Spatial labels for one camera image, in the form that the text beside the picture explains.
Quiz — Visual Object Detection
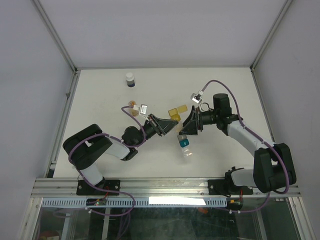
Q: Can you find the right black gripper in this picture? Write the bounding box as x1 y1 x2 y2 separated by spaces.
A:
178 105 219 136

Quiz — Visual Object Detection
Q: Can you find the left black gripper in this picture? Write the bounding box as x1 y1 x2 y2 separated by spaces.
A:
134 114 178 148

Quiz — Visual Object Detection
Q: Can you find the clear orange pill bottle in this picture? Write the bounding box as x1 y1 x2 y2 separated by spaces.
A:
128 100 140 117

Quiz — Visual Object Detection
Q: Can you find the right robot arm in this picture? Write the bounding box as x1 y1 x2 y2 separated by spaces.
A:
179 93 297 194

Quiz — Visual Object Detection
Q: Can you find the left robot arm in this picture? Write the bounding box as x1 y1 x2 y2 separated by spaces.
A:
62 114 179 195

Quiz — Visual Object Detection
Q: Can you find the white cap pill bottle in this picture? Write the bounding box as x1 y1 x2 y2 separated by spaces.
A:
125 72 135 88

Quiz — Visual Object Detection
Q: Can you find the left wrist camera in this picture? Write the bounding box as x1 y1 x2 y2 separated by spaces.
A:
139 104 148 118

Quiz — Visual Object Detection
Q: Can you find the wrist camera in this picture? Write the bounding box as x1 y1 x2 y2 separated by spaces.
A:
139 104 148 118
190 90 204 105

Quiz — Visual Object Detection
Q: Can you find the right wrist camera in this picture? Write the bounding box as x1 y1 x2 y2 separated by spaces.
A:
190 90 204 105

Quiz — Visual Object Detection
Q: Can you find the right black mount plate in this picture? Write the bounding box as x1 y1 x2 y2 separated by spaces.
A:
207 179 254 198

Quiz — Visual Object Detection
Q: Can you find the black mount plate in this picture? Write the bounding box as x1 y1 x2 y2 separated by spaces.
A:
207 179 254 198
76 179 121 196

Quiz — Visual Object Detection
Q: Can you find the left black mount plate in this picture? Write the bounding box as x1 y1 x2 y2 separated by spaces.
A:
76 179 121 196

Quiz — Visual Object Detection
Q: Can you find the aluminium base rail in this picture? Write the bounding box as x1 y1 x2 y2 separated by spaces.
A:
30 176 301 199

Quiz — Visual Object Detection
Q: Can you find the white slotted cable duct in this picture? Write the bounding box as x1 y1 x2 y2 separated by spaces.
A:
42 196 227 208

